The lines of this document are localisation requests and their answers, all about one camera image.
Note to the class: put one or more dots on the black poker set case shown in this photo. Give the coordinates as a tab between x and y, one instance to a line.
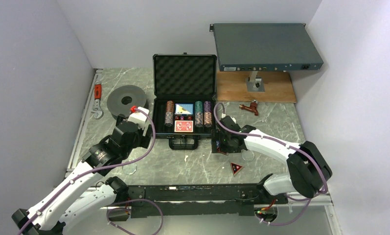
183	78

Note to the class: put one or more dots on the metal device stand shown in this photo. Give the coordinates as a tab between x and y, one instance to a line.
254	83

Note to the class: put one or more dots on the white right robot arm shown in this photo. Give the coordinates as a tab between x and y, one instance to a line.
307	170

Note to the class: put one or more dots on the clear round lid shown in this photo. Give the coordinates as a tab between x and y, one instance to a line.
129	169
248	155

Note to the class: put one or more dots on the green orange chip stack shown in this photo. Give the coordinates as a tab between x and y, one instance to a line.
199	114

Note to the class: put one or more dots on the wooden base board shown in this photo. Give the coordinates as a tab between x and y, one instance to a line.
268	86

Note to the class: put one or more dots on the red adjustable wrench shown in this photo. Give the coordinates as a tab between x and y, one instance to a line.
96	109

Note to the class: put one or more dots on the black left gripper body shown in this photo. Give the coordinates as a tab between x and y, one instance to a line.
141	140

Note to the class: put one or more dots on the brass red valve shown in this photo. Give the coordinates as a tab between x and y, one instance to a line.
251	108

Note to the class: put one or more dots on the black filament spool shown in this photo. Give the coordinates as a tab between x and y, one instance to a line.
122	99

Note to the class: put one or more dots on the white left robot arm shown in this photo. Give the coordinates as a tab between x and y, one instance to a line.
111	152

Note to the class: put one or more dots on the purple orange chip stack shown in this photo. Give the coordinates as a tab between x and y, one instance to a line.
207	114

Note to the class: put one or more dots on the orange poker chip stack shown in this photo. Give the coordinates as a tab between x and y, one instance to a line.
170	106

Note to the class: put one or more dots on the red triangle token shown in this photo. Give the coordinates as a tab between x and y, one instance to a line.
235	168

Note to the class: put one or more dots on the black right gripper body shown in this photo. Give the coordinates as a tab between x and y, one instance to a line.
225	145

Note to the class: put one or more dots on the grey rack network device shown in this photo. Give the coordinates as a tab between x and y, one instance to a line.
265	47

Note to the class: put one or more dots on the red playing card deck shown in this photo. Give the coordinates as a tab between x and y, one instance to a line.
183	126

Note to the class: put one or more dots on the grey poker chip stack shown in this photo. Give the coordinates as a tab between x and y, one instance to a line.
169	119

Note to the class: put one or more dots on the blue playing card deck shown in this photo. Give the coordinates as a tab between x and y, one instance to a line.
184	109

